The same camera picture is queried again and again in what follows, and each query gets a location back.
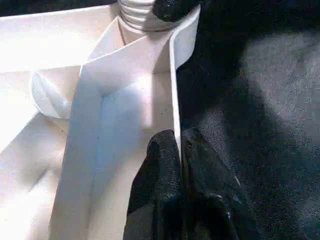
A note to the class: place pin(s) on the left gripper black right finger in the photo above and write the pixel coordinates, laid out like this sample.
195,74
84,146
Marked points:
210,195

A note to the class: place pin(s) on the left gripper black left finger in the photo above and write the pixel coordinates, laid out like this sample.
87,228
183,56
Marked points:
157,190

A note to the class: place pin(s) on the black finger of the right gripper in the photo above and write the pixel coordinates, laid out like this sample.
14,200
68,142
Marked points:
172,7

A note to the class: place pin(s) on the white plastic table leg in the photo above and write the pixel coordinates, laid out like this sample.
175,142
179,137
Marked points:
137,12

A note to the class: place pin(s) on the white plastic table top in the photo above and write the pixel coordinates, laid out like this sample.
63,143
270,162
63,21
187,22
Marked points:
100,100

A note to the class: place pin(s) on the black work mat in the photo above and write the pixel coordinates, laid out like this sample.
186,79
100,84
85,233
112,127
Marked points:
260,125

